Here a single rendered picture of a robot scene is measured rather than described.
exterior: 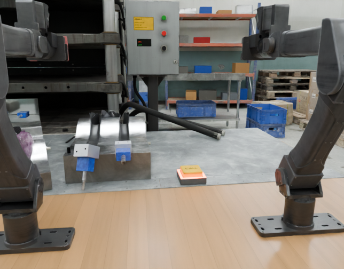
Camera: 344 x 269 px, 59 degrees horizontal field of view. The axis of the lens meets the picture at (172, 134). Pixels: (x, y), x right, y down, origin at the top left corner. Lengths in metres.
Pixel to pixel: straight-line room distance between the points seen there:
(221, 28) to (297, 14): 1.80
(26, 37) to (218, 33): 7.10
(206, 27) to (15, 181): 7.19
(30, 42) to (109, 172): 0.45
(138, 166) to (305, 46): 0.57
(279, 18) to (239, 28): 6.96
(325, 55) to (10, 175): 0.59
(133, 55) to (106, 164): 0.94
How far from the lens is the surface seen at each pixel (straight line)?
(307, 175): 0.71
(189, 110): 4.70
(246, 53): 0.93
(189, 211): 0.79
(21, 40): 0.67
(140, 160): 0.95
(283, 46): 0.74
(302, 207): 0.73
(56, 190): 0.95
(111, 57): 1.64
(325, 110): 0.60
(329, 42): 0.57
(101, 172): 0.96
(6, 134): 0.58
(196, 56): 7.60
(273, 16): 0.84
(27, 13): 0.80
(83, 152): 0.90
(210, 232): 0.71
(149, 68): 1.77
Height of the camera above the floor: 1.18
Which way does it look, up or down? 14 degrees down
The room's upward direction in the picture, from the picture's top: straight up
